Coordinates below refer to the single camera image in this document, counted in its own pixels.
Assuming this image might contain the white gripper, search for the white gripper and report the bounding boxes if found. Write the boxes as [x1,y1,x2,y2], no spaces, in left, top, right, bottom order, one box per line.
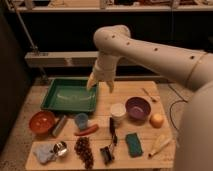
[86,60,115,93]

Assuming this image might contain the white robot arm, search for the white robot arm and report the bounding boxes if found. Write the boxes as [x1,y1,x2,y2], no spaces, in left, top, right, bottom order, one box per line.
[87,25,213,171]

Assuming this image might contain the purple bowl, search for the purple bowl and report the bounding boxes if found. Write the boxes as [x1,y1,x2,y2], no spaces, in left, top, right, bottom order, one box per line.
[125,97,151,120]

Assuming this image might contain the red bowl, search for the red bowl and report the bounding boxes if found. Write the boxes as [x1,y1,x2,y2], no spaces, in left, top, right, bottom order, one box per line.
[29,111,55,134]

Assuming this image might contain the green plastic tray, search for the green plastic tray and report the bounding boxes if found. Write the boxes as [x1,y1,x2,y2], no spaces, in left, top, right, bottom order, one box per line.
[41,78,98,113]

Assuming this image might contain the white cup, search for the white cup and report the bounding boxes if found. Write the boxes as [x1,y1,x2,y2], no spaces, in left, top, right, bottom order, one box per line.
[110,103,126,121]

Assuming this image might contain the small blue cup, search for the small blue cup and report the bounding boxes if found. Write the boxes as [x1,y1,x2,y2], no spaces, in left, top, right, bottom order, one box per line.
[74,113,88,130]

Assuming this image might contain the orange carrot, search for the orange carrot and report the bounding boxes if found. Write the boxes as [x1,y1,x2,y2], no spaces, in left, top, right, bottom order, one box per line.
[74,124,99,136]

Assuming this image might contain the wooden board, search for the wooden board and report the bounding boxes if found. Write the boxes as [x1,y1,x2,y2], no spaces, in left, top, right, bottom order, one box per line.
[25,81,175,171]

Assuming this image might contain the white lower shelf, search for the white lower shelf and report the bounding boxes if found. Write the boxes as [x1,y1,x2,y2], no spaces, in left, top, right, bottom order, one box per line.
[24,49,213,69]

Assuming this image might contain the white shelf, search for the white shelf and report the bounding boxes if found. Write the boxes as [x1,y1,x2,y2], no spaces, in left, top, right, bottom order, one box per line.
[3,0,213,12]
[24,49,213,69]

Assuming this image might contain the bunch of dark grapes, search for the bunch of dark grapes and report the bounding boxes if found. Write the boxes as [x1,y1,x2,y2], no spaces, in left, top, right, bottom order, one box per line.
[74,137,94,169]

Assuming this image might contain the green sponge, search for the green sponge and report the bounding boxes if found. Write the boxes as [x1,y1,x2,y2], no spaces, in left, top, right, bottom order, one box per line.
[125,133,143,157]

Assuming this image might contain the metal diagonal pole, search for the metal diagonal pole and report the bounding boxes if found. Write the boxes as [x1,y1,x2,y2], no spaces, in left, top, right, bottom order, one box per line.
[5,0,49,84]

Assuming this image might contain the metal measuring cup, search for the metal measuring cup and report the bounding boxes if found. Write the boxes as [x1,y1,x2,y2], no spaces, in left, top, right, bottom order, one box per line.
[53,141,68,157]

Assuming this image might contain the cream plastic bottle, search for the cream plastic bottle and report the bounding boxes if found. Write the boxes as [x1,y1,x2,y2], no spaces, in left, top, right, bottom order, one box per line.
[148,135,172,157]

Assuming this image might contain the blue cloth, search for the blue cloth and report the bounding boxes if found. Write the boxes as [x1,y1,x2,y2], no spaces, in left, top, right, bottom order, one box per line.
[33,144,56,164]

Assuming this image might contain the white upper shelf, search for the white upper shelf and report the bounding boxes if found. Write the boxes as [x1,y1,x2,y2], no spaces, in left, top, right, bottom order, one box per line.
[3,0,213,12]

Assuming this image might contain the black handled brush tool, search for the black handled brush tool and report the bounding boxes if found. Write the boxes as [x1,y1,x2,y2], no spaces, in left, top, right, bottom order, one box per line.
[100,118,118,165]

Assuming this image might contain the black floor cables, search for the black floor cables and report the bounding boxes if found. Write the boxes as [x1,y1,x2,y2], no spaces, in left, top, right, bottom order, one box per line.
[167,83,189,133]

